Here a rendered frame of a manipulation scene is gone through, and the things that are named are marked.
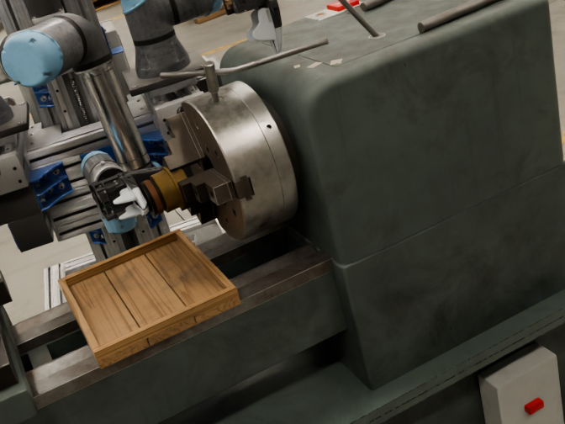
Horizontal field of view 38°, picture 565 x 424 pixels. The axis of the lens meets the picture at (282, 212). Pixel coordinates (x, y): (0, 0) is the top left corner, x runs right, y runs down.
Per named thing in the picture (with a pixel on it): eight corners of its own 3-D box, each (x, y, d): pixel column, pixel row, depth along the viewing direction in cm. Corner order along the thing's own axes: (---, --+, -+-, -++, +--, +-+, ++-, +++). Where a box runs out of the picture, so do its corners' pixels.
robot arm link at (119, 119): (66, 6, 192) (144, 188, 212) (36, 20, 184) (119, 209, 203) (102, -4, 187) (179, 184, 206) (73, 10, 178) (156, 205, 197)
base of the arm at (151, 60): (134, 71, 230) (123, 36, 225) (185, 55, 232) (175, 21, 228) (140, 82, 216) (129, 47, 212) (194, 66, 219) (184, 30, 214)
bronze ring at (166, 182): (171, 156, 172) (131, 174, 169) (187, 167, 164) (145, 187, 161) (186, 193, 176) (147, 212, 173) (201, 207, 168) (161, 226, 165)
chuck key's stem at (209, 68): (212, 116, 164) (202, 66, 157) (213, 110, 166) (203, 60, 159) (223, 115, 164) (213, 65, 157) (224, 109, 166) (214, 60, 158)
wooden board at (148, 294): (183, 242, 194) (178, 228, 192) (241, 304, 164) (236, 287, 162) (63, 294, 185) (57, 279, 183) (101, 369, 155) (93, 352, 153)
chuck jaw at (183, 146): (214, 156, 175) (192, 107, 176) (219, 150, 170) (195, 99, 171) (167, 175, 172) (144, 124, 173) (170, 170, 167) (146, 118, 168)
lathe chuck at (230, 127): (229, 180, 195) (204, 63, 176) (292, 251, 172) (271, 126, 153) (195, 194, 193) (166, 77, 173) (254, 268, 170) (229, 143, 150)
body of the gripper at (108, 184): (109, 223, 170) (96, 206, 181) (147, 208, 173) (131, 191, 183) (97, 191, 167) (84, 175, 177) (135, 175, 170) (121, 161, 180)
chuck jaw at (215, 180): (224, 159, 169) (246, 173, 158) (231, 181, 171) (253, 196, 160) (176, 179, 165) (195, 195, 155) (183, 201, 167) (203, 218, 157)
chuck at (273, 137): (242, 174, 196) (219, 58, 177) (306, 245, 174) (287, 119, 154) (229, 180, 195) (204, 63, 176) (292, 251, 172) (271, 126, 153)
